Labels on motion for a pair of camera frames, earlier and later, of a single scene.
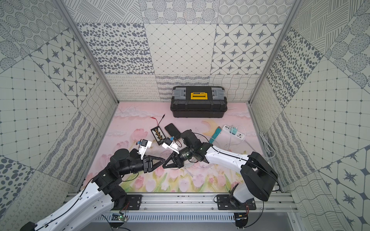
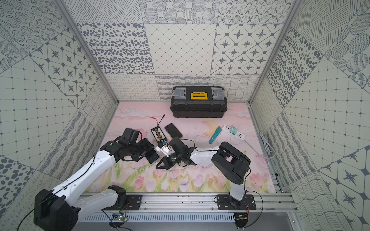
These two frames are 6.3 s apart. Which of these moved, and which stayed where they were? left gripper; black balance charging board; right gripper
Moved: left gripper
Stayed: right gripper; black balance charging board
